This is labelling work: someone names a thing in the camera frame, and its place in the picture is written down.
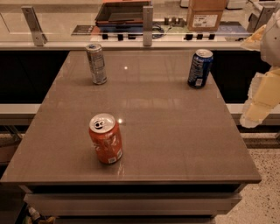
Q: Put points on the right metal bracket post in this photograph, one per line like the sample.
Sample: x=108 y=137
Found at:
x=255 y=21

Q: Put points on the blue pepsi can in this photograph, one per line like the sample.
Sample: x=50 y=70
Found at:
x=200 y=68

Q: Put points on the cardboard box with label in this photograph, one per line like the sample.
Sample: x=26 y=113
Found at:
x=205 y=15

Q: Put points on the metal bracket post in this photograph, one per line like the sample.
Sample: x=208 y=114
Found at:
x=38 y=37
x=255 y=21
x=147 y=25

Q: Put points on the dark tray bin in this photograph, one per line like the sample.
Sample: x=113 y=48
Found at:
x=118 y=12

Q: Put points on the silver redbull can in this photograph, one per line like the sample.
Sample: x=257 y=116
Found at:
x=97 y=63

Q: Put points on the left metal bracket post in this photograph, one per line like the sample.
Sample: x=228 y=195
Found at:
x=38 y=37

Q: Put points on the orange coke can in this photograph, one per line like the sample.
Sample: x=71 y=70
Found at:
x=106 y=136

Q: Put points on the middle metal bracket post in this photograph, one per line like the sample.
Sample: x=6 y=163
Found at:
x=147 y=25

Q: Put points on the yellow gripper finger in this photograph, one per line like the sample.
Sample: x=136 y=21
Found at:
x=263 y=96
x=253 y=42

